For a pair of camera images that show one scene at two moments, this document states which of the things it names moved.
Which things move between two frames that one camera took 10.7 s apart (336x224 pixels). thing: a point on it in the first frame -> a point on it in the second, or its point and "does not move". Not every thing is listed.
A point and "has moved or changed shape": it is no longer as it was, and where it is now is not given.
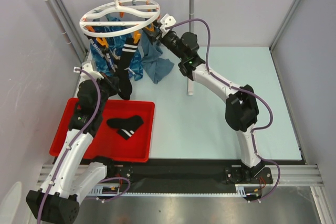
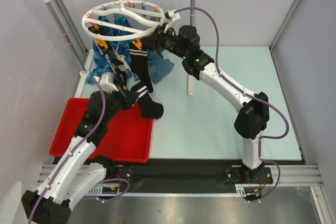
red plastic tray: (108, 144) does not move
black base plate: (185, 176) does not move
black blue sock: (110, 58) -> (121, 71)
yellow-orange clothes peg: (103, 42) does not move
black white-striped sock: (124, 85) -> (139, 56)
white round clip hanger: (119, 16) has moved or changed shape
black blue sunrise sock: (101, 50) -> (101, 64)
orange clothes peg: (90, 28) -> (95, 25)
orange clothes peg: (137, 35) -> (138, 44)
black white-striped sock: (126, 127) -> (149, 109)
